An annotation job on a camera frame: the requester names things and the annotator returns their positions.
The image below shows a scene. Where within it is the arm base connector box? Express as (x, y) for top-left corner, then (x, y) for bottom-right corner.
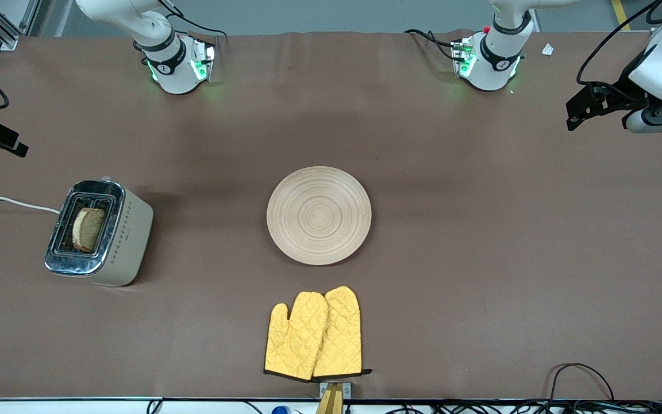
(192, 37), (220, 82)
(452, 37), (476, 78)

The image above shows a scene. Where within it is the black right base cable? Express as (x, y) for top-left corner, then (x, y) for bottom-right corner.
(159, 0), (228, 44)

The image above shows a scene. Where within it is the black cable bundle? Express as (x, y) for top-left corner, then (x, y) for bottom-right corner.
(388, 400), (662, 414)

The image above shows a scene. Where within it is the black left base cable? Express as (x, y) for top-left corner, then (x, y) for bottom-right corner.
(405, 29), (459, 61)

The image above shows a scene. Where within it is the small metal bracket plate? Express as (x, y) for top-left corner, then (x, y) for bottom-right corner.
(318, 381), (352, 399)

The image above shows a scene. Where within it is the brown bread slice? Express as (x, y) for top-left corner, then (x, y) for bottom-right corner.
(72, 208), (106, 254)

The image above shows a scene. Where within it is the brown table cover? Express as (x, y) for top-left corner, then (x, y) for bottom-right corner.
(0, 29), (662, 401)

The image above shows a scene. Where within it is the black base cable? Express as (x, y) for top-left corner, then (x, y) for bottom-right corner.
(159, 0), (228, 44)
(405, 29), (459, 61)

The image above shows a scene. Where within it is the round wooden plate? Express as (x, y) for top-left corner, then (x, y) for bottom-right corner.
(267, 166), (372, 266)

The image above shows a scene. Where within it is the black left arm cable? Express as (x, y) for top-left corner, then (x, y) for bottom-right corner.
(576, 0), (662, 87)

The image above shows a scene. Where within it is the white toaster power cord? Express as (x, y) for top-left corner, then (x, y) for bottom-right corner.
(0, 194), (60, 214)

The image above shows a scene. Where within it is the wooden stick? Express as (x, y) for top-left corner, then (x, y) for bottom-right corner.
(315, 384), (344, 414)

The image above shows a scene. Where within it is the cream and chrome toaster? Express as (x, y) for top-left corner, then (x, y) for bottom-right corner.
(44, 175), (154, 287)

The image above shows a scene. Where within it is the black looped cable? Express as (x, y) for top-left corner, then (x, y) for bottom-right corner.
(549, 363), (616, 403)

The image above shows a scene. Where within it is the yellow quilted oven mitt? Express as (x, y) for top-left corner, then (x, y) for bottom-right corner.
(313, 286), (372, 380)
(264, 292), (329, 381)

